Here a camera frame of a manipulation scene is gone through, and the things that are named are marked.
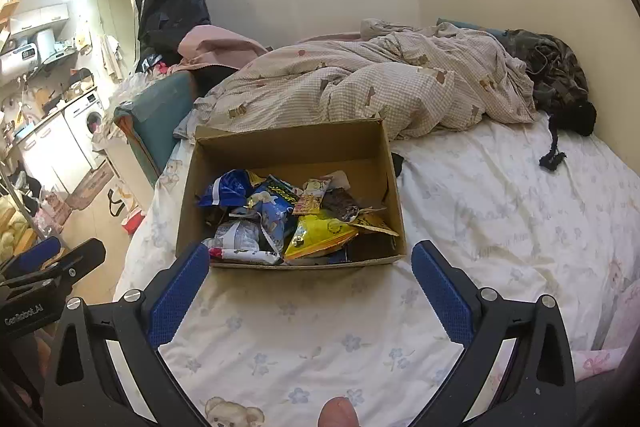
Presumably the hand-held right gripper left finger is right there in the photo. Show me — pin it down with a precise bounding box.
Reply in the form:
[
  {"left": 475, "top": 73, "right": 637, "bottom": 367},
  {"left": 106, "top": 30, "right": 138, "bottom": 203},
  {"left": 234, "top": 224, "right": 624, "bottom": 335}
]
[{"left": 42, "top": 243, "right": 211, "bottom": 427}]

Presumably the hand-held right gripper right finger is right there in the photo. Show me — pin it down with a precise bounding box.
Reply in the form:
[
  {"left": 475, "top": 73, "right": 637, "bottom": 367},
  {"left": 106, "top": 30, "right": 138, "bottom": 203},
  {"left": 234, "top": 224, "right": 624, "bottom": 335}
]
[{"left": 411, "top": 241, "right": 578, "bottom": 427}]

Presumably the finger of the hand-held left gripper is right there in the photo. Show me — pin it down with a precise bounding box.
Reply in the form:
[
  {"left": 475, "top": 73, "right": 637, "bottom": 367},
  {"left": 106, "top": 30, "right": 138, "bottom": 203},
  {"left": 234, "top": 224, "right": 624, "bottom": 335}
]
[
  {"left": 0, "top": 238, "right": 107, "bottom": 303},
  {"left": 0, "top": 237, "right": 62, "bottom": 282}
]

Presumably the white red-trimmed snack packet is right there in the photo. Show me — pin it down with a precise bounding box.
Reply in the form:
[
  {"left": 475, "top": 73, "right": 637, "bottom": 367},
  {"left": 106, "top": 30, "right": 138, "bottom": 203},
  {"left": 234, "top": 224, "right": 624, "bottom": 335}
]
[{"left": 214, "top": 218, "right": 267, "bottom": 254}]

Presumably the tan orange snack packet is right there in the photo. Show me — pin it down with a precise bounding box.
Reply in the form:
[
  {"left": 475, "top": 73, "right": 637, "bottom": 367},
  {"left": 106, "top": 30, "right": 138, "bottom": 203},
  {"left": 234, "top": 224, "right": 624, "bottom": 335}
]
[{"left": 346, "top": 206, "right": 401, "bottom": 238}]

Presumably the shiny blue foil packet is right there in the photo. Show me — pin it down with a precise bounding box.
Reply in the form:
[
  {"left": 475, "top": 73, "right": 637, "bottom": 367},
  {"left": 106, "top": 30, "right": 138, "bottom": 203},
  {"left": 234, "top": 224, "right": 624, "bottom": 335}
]
[{"left": 196, "top": 168, "right": 252, "bottom": 208}]

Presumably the blue cartoon snack packet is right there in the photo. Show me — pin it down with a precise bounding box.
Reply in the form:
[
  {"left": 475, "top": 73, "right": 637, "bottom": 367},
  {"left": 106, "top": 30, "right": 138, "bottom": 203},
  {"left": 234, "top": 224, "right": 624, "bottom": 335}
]
[{"left": 247, "top": 176, "right": 302, "bottom": 258}]

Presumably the dark brown snack packet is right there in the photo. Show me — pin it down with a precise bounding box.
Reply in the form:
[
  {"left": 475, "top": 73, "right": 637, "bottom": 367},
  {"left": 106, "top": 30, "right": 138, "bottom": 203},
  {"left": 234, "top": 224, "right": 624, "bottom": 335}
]
[{"left": 321, "top": 187, "right": 362, "bottom": 224}]

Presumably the yellow snack packet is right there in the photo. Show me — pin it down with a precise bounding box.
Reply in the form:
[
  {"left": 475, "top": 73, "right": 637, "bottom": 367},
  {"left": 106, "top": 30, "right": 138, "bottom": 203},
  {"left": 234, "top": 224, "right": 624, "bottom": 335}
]
[{"left": 283, "top": 212, "right": 359, "bottom": 261}]

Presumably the beige cartoon snack packet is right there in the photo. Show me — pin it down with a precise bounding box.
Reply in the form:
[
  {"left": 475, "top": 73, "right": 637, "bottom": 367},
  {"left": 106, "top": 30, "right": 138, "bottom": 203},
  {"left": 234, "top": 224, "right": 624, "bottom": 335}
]
[{"left": 291, "top": 177, "right": 334, "bottom": 216}]

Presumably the cardboard box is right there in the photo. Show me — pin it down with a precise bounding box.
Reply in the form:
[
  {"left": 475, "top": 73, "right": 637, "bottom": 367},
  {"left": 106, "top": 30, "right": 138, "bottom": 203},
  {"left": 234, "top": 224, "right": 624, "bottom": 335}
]
[{"left": 175, "top": 118, "right": 408, "bottom": 270}]

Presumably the person's right hand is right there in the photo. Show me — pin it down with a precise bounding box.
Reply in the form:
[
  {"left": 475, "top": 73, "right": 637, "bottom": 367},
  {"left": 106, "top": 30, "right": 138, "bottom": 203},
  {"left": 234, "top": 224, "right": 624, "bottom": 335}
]
[{"left": 317, "top": 397, "right": 362, "bottom": 427}]

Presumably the red and white shopping bag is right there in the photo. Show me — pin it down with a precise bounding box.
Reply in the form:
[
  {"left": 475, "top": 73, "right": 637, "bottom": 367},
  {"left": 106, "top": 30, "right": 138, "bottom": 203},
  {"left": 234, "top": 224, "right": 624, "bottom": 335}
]
[{"left": 107, "top": 187, "right": 147, "bottom": 236}]

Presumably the brown patterned rug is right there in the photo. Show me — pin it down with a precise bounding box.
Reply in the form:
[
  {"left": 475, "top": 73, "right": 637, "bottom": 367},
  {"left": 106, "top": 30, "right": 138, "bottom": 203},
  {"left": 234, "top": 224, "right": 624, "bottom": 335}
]
[{"left": 65, "top": 162, "right": 117, "bottom": 211}]

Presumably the white kitchen cabinet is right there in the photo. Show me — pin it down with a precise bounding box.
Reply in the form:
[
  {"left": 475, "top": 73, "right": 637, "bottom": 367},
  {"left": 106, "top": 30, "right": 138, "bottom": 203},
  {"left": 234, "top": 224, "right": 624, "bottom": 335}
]
[{"left": 10, "top": 112, "right": 82, "bottom": 194}]

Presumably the white washing machine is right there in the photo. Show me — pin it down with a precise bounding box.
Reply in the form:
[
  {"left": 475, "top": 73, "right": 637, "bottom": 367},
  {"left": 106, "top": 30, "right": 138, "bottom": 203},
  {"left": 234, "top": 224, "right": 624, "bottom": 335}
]
[{"left": 64, "top": 93, "right": 107, "bottom": 171}]

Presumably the teal padded board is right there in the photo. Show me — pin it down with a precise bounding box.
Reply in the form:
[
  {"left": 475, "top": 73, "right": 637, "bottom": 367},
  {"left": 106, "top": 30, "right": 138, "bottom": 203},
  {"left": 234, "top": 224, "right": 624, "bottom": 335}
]
[{"left": 113, "top": 72, "right": 199, "bottom": 191}]

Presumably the pink bow-print cloth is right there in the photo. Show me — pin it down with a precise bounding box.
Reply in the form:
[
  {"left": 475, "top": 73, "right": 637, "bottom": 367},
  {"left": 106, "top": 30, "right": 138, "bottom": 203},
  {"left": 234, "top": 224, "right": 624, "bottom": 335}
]
[{"left": 570, "top": 279, "right": 640, "bottom": 383}]

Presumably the white water heater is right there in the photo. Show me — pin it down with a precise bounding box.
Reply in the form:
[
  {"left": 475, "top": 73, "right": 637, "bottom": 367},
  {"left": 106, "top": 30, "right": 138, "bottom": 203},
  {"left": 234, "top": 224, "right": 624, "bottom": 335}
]
[{"left": 0, "top": 47, "right": 39, "bottom": 76}]

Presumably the white hanging towel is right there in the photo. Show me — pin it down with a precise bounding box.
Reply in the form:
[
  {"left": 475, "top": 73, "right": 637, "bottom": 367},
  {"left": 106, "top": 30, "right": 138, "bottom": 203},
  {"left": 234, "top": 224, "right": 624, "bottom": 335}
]
[{"left": 100, "top": 34, "right": 124, "bottom": 81}]

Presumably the checked bear-print duvet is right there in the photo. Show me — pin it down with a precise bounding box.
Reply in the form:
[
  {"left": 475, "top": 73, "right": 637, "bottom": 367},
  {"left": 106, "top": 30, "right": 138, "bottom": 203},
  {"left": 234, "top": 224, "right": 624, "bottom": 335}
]
[{"left": 174, "top": 19, "right": 539, "bottom": 144}]

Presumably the dark camouflage clothing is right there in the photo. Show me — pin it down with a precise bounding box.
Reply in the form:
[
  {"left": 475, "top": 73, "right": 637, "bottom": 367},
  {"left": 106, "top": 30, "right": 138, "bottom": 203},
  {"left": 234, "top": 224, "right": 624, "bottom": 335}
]
[{"left": 500, "top": 28, "right": 598, "bottom": 138}]

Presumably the teal pillow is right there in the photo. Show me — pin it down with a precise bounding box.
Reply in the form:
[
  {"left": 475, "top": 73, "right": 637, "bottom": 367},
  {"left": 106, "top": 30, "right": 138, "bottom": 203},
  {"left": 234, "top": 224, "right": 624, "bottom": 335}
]
[{"left": 435, "top": 18, "right": 507, "bottom": 38}]

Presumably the black knotted cord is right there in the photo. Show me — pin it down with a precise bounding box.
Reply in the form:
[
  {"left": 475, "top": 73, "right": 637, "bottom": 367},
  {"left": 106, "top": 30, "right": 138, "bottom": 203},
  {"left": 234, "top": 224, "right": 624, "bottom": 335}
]
[{"left": 538, "top": 114, "right": 569, "bottom": 169}]

